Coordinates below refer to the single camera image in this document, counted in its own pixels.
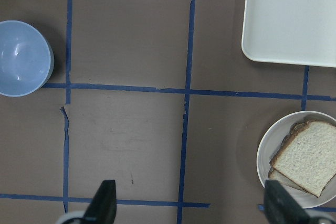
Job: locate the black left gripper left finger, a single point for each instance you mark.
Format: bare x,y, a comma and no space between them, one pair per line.
103,207

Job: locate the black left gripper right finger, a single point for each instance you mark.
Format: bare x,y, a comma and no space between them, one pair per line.
280,207

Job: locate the bread slice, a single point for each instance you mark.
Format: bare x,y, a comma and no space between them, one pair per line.
290,164
323,165

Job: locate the cream round plate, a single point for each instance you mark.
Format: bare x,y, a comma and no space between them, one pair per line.
270,144

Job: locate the blue bowl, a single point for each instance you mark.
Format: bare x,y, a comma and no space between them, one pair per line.
27,59

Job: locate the cream bear tray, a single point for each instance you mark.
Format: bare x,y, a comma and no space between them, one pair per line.
299,32

